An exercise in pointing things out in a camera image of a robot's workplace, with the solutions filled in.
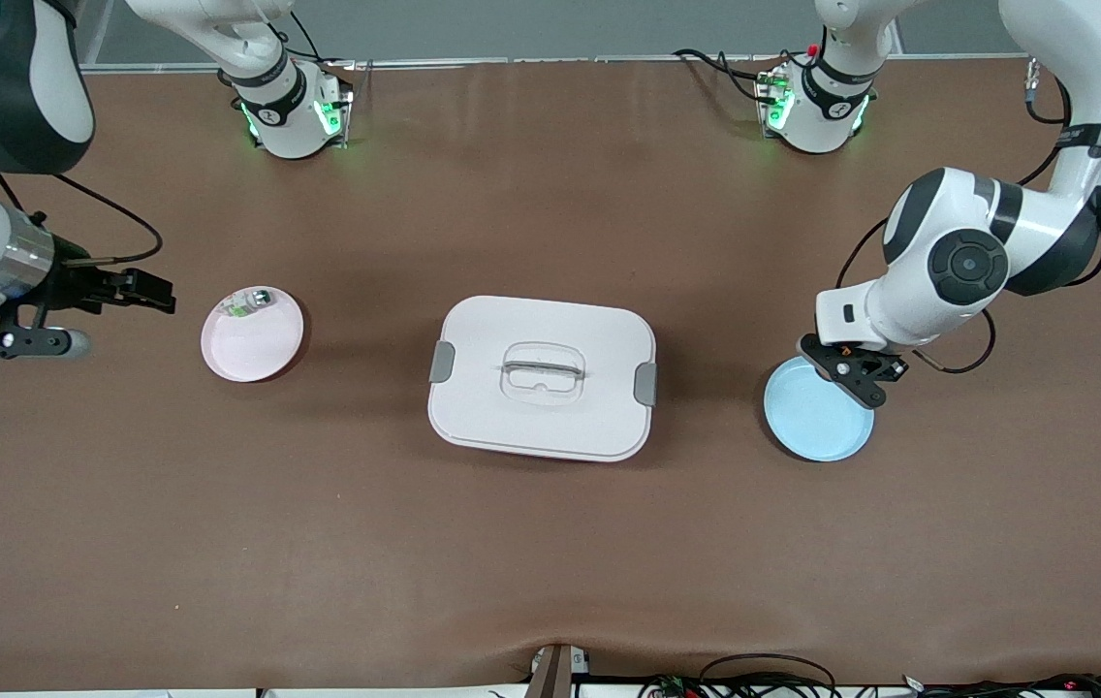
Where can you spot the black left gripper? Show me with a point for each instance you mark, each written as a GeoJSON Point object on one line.
{"type": "Point", "coordinates": [890, 365]}

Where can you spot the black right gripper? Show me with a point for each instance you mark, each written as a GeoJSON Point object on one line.
{"type": "Point", "coordinates": [76, 285]}

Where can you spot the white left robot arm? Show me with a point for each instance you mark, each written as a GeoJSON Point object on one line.
{"type": "Point", "coordinates": [948, 281]}

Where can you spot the white lidded storage box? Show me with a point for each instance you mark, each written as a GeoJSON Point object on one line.
{"type": "Point", "coordinates": [512, 417]}

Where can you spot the light blue round plate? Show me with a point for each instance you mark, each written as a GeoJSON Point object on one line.
{"type": "Point", "coordinates": [817, 427]}

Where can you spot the pink round plate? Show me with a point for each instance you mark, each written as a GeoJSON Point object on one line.
{"type": "Point", "coordinates": [250, 349]}

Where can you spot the metal bracket at table edge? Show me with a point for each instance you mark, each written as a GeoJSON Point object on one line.
{"type": "Point", "coordinates": [555, 674]}

